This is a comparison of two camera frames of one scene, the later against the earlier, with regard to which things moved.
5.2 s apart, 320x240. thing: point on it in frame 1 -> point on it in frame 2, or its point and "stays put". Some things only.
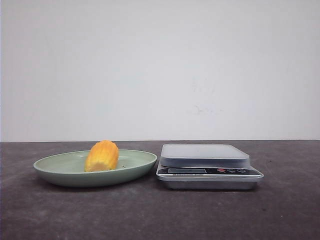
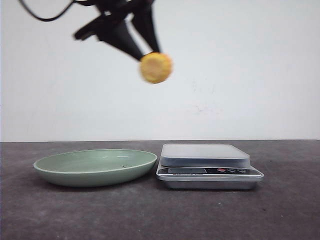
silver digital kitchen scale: x=206 y=167 stays put
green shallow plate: x=68 y=169 stays put
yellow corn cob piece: x=103 y=155 -> x=155 y=67
